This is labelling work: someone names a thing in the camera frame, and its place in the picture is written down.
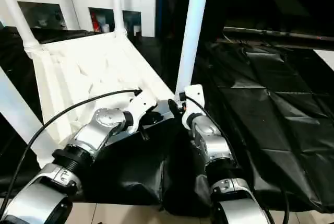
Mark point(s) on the red box in cabinet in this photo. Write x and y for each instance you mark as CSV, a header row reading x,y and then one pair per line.
x,y
95,23

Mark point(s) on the white plastic table top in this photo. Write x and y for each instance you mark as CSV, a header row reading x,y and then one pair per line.
x,y
91,64

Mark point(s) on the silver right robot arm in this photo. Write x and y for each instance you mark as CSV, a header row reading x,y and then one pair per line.
x,y
214,140

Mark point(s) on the small white cup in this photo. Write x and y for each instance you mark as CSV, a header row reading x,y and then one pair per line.
x,y
135,30
105,28

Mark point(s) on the black plastic mat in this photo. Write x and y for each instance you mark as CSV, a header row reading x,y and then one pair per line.
x,y
274,117

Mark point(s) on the white flat board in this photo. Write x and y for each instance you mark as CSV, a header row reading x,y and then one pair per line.
x,y
324,59

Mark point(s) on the dark metal rail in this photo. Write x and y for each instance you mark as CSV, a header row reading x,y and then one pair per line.
x,y
274,34

